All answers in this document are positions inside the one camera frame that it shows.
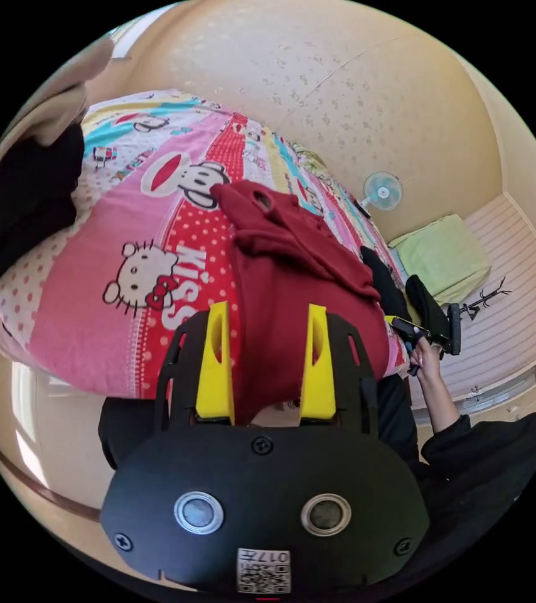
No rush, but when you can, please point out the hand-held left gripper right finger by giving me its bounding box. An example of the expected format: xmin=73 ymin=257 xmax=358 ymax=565
xmin=297 ymin=304 xmax=338 ymax=421

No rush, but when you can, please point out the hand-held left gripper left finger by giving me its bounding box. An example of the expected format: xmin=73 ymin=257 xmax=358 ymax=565
xmin=195 ymin=301 xmax=237 ymax=421

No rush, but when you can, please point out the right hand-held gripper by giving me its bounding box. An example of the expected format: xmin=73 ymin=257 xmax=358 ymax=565
xmin=383 ymin=274 xmax=453 ymax=378

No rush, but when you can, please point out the red long sleeve sweater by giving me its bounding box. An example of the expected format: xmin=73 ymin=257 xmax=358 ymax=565
xmin=209 ymin=180 xmax=392 ymax=426

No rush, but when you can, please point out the person's right forearm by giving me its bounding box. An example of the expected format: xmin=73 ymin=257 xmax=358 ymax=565
xmin=417 ymin=365 xmax=476 ymax=453

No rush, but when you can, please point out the person's right hand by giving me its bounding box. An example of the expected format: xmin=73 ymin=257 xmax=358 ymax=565
xmin=408 ymin=335 xmax=444 ymax=381

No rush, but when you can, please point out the black garment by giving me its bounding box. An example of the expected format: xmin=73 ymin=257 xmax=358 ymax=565
xmin=358 ymin=244 xmax=413 ymax=323

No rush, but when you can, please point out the green cushion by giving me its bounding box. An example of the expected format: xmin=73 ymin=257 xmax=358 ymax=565
xmin=387 ymin=214 xmax=493 ymax=306

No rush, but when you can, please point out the black coat stand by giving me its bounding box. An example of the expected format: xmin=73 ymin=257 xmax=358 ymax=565
xmin=459 ymin=276 xmax=513 ymax=322

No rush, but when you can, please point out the white and blue fan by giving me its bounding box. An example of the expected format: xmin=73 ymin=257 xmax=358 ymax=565
xmin=358 ymin=170 xmax=405 ymax=214

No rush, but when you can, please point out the person's body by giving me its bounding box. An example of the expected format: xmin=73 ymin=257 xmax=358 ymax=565
xmin=97 ymin=374 xmax=536 ymax=573

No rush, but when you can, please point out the bed with cartoon printed sheet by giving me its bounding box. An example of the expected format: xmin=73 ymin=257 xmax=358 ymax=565
xmin=0 ymin=88 xmax=417 ymax=402

